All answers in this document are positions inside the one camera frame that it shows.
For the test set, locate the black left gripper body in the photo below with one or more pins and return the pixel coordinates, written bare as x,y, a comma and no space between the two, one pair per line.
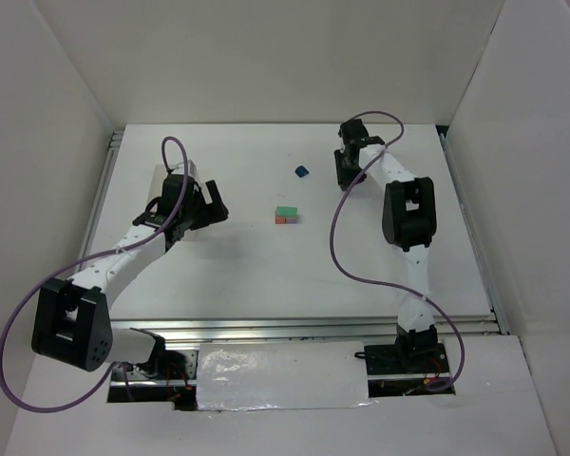
204,209

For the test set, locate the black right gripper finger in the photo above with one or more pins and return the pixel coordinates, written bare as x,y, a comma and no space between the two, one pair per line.
341,171
357,176

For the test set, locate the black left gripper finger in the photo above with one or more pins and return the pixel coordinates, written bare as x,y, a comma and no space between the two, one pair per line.
202,214
217,210

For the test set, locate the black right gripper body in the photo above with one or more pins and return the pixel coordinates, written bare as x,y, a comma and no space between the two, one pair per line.
344,167

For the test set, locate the blue wood block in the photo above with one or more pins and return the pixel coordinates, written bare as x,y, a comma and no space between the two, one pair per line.
301,171

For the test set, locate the green rectangular wood block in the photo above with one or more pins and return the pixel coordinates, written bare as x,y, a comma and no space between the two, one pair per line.
286,211

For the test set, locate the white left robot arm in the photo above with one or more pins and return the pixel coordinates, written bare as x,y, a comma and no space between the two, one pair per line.
72,322

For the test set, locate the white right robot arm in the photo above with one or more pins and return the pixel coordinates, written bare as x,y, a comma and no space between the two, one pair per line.
408,224

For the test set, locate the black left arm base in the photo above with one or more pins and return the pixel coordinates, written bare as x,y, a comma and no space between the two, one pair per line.
178,367

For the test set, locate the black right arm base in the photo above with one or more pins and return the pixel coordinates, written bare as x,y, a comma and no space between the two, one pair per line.
387,360

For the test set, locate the silver foil sheet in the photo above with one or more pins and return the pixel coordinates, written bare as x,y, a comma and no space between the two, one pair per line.
291,375

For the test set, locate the aluminium left rail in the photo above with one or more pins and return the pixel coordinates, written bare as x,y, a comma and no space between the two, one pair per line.
111,156

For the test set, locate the aluminium front rail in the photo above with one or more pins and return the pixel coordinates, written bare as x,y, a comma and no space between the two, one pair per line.
229,330

